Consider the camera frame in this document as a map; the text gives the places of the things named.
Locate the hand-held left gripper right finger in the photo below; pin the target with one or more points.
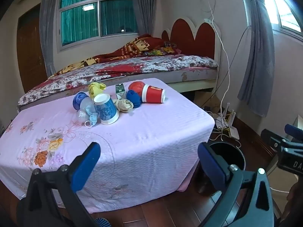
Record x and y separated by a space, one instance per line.
210 165

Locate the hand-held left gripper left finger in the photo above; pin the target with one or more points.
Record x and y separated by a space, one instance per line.
86 167

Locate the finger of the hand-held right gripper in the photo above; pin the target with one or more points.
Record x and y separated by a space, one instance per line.
293 129
272 139

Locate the black trash bin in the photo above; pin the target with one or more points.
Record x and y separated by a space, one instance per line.
227 153

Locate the blue face mask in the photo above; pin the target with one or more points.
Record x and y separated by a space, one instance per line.
91 114

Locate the blue patterned paper cup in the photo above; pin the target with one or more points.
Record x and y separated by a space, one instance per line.
106 110

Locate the clear plastic cup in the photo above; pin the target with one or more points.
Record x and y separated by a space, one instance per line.
86 105

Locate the blue plastic bowl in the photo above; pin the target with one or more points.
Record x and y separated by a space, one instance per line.
79 99

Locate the beige paper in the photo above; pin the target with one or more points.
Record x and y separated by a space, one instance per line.
123 105

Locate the yellow bag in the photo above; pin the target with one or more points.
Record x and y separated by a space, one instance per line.
95 89

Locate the green and white carton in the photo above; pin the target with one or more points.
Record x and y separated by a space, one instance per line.
120 91

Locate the red paper cup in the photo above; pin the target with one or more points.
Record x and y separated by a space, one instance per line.
153 94

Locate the red mesh bag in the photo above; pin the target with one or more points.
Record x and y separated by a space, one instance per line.
136 87

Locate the person's right hand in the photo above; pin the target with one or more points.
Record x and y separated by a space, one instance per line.
294 194

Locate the white flat modem box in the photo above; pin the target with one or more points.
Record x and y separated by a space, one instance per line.
234 133

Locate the white router with antennas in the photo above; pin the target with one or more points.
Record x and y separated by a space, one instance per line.
230 114

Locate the blue striped cloth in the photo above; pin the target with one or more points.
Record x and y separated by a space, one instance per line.
103 222

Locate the pink floral tablecloth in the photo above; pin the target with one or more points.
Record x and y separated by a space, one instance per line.
142 134

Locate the grey curtain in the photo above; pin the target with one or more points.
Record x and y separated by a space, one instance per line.
142 7
258 63
48 28

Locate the bed with floral sheet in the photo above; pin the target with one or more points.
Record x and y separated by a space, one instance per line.
165 62

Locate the bright side window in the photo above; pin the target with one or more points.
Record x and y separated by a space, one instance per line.
286 16

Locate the colourful printed pillow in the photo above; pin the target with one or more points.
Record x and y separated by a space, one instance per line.
169 49

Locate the red patterned blanket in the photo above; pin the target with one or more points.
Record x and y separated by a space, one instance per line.
132 48

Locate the brown wooden door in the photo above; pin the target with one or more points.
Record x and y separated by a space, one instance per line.
29 52

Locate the window with green curtain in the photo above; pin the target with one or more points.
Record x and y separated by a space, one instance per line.
94 14

